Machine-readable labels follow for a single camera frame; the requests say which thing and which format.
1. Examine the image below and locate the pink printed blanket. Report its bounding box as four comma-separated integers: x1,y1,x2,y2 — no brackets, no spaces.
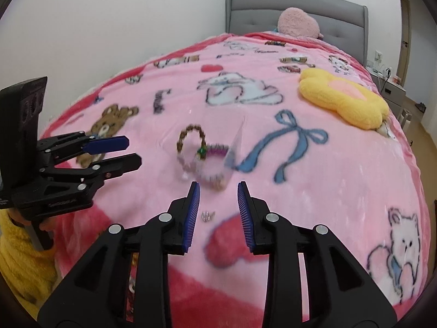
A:
36,31,433,328

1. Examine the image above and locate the clear plastic bag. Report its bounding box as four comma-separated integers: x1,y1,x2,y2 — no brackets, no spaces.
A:
160,114,247,192

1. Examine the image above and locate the brown bead bracelet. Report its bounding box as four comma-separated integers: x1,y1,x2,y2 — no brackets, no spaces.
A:
176,125,207,160

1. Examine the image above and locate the black cable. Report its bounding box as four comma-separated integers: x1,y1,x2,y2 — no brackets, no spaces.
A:
377,69,391,93

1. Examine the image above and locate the pale pink bead bracelet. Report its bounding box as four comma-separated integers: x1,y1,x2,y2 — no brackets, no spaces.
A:
178,156,226,192

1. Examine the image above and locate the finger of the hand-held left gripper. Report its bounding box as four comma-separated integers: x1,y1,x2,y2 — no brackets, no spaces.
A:
37,131,130,165
44,153,143,192

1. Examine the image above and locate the grey waste bin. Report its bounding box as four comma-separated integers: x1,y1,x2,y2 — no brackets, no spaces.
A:
399,107,415,131

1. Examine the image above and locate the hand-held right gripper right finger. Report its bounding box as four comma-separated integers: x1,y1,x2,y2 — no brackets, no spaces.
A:
237,181,398,328

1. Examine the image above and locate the white nightstand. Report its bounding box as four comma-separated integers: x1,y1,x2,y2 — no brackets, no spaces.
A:
367,60,407,110

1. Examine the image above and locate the person's left forearm yellow sleeve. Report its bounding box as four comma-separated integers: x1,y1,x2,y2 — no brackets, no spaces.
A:
0,209,59,319

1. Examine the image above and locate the person's left hand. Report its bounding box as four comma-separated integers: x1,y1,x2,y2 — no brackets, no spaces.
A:
40,219,57,247

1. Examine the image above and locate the purple bead bracelet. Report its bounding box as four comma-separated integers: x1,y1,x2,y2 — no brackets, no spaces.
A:
203,144,229,158

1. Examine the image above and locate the wooden door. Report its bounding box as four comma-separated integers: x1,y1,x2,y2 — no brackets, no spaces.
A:
397,0,411,87

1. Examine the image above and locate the yellow flower cushion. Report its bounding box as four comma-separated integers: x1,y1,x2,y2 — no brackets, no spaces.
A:
299,68,390,131

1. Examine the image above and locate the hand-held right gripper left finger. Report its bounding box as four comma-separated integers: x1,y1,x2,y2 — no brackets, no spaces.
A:
37,181,202,328

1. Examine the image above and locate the grey padded headboard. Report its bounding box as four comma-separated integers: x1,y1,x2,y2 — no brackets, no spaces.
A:
225,0,369,66

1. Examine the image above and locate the pink plush pillow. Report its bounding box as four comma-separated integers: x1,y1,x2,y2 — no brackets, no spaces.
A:
276,7,324,39

